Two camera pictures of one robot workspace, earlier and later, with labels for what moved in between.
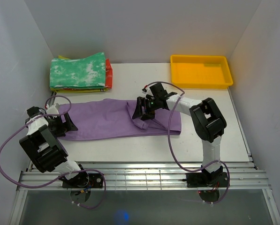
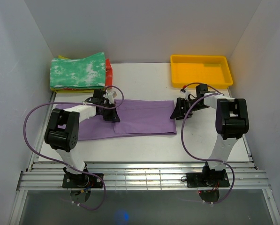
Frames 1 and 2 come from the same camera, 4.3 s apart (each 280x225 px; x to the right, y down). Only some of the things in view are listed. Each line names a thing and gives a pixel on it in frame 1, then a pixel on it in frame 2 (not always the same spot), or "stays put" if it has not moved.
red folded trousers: [109, 74] stays put
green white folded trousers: [86, 72] stays put
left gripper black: [67, 126] -> [113, 116]
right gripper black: [148, 115] -> [178, 113]
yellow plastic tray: [200, 72] stays put
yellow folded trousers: [58, 90] stays put
